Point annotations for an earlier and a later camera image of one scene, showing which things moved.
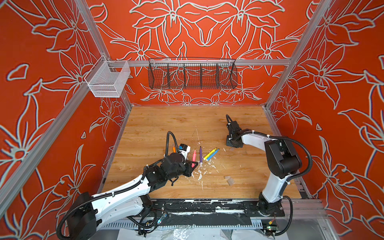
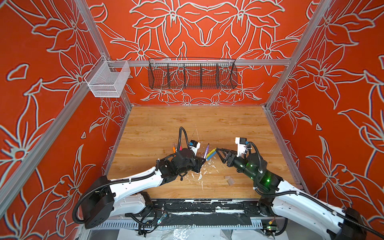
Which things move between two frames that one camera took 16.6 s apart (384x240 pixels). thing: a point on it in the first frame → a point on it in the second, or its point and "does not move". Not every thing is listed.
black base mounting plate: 252,207 does not move
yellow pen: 210,153 does not move
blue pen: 213,155 does not move
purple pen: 200,155 → 207,150
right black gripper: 228,137 → 232,157
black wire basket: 192,73 does not move
